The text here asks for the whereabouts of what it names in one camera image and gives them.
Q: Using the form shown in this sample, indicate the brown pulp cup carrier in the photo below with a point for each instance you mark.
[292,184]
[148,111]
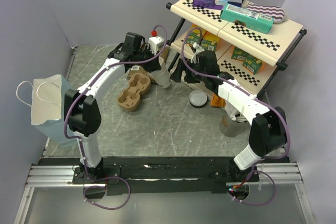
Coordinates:
[130,98]

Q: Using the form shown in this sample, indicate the teal carton box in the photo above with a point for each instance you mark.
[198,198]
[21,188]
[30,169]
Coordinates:
[247,18]

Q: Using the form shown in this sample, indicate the purple wavy sponge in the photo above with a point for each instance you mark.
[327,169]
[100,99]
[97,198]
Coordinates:
[275,12]

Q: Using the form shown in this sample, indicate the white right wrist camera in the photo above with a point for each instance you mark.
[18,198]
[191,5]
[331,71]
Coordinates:
[197,50]

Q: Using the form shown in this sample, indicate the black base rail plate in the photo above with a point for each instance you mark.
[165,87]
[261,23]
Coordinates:
[122,175]

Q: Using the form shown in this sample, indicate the brown coffee bean bag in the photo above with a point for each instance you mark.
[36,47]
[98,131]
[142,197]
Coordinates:
[144,70]

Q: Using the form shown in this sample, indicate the green juice carton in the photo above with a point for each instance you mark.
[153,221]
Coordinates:
[252,64]
[239,54]
[194,36]
[210,42]

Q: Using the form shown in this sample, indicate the white plastic cup lids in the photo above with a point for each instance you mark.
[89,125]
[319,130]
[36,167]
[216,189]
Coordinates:
[198,98]

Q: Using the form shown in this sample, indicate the light blue paper bag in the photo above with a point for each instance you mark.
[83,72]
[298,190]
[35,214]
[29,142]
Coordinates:
[47,107]

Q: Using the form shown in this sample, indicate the grey cup of stirrers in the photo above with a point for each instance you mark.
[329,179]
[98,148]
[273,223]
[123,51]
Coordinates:
[233,122]

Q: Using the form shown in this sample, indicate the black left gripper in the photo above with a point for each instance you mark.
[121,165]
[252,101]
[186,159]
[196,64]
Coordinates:
[153,66]

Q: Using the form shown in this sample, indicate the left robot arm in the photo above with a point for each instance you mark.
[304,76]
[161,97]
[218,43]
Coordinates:
[81,106]

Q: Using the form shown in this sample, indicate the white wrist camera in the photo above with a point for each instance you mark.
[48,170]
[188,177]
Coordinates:
[197,50]
[156,42]

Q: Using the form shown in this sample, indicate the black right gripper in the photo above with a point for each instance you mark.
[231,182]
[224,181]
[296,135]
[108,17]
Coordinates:
[176,75]

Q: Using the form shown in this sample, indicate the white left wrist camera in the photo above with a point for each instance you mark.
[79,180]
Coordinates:
[156,42]

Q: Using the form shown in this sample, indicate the cream checkered shelf rack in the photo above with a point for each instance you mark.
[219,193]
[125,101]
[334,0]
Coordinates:
[273,48]

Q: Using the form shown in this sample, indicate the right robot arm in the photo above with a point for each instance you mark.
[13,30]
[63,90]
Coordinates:
[268,127]

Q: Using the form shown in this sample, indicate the white paper cup stack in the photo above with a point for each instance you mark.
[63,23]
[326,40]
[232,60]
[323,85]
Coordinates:
[162,76]

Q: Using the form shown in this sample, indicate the orange snack bag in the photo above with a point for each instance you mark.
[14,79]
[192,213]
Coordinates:
[217,101]

